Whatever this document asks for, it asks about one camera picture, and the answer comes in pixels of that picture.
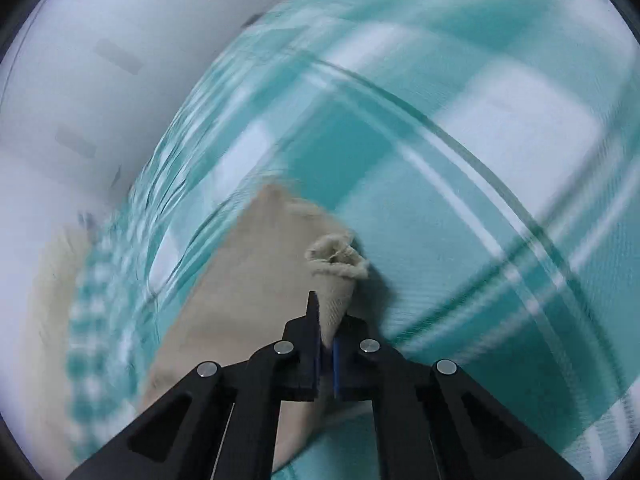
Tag beige pants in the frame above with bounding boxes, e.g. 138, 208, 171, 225
140, 182, 373, 472

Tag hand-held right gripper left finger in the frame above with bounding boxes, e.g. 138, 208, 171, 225
65, 291, 321, 480

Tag teal plaid bedsheet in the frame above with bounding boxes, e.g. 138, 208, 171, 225
65, 0, 640, 480

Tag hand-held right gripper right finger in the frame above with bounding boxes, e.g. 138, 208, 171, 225
333, 314, 586, 480

